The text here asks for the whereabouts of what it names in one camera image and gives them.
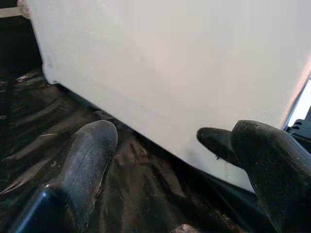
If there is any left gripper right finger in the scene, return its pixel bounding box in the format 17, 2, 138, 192
230, 120, 311, 233

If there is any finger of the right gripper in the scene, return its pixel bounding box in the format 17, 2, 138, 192
196, 127, 242, 168

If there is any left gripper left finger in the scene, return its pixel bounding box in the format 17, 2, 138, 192
9, 120, 119, 233

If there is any black plastic table cover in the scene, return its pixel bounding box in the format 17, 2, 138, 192
0, 17, 311, 233

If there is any white plastic children table top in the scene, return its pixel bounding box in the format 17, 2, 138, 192
18, 0, 311, 195

